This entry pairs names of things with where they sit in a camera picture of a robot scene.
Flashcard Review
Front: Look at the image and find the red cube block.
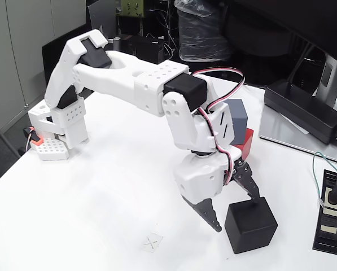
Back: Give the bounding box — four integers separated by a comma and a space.
231, 127, 255, 161

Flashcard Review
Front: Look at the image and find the black cube block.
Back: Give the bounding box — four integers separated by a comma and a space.
224, 196, 278, 255

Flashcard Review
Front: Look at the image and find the grey cube block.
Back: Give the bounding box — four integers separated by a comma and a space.
226, 98, 248, 145

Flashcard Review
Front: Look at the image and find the silver monitor stand base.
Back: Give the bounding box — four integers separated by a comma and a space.
258, 106, 337, 167

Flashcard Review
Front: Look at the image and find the clear tape with X mark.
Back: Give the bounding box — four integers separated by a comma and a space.
141, 233, 164, 253

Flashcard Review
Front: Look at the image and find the black power adapter brick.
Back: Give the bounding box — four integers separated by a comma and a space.
263, 79, 337, 145

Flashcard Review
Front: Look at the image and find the black power strip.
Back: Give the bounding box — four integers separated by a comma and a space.
312, 169, 337, 255

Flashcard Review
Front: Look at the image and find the silver monitor stand neck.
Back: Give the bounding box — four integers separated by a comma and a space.
316, 55, 337, 107

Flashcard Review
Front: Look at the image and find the black computer case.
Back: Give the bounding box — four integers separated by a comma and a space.
120, 35, 166, 65

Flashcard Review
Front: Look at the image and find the white perforated base clamp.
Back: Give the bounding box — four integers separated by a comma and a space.
29, 137, 70, 161

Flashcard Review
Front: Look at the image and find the black monitor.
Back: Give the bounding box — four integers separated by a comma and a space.
230, 0, 337, 66

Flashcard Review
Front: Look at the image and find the green box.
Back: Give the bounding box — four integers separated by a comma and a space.
120, 0, 144, 18

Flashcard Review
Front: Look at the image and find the black panel board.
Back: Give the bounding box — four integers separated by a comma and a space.
41, 24, 93, 84

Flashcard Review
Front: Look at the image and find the green thin cable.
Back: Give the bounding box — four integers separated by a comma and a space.
312, 152, 337, 209

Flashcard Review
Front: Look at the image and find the silver metal post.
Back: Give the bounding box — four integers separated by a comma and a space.
109, 36, 121, 53

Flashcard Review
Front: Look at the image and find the orange cable connector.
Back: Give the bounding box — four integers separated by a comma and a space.
23, 126, 43, 146

